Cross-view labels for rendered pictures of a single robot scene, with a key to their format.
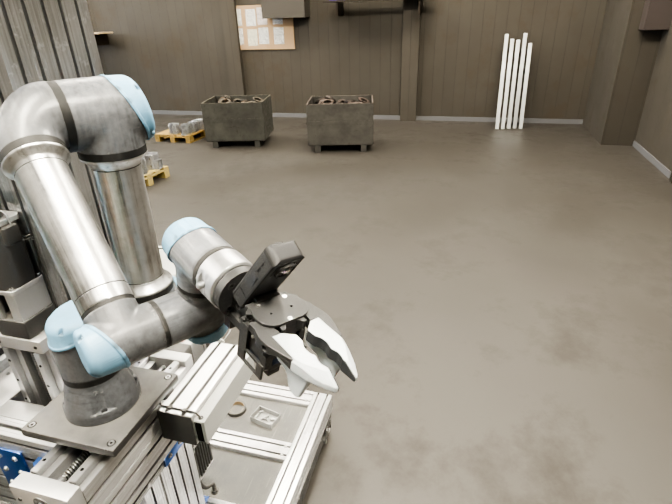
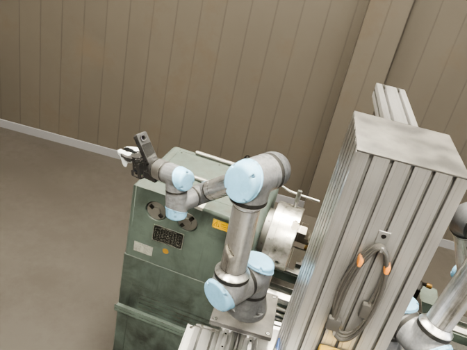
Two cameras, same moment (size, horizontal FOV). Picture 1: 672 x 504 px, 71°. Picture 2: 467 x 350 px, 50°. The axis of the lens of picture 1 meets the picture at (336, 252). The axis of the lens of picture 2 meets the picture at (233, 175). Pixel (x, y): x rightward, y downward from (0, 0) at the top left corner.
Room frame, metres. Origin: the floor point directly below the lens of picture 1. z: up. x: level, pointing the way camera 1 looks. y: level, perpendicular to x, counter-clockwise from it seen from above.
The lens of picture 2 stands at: (2.09, 0.08, 2.45)
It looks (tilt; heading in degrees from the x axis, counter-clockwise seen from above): 29 degrees down; 168
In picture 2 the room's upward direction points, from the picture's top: 13 degrees clockwise
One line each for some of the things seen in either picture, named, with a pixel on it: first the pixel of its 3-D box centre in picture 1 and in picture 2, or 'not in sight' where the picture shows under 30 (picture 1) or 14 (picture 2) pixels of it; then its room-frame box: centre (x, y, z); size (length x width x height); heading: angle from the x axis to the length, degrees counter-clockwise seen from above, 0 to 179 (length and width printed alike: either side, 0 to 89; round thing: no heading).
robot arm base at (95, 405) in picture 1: (98, 381); (248, 296); (0.77, 0.51, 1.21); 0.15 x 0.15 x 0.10
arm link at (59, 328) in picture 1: (86, 335); (254, 273); (0.78, 0.51, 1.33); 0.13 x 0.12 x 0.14; 131
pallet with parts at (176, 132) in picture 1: (188, 127); not in sight; (8.66, 2.59, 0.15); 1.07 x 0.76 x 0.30; 164
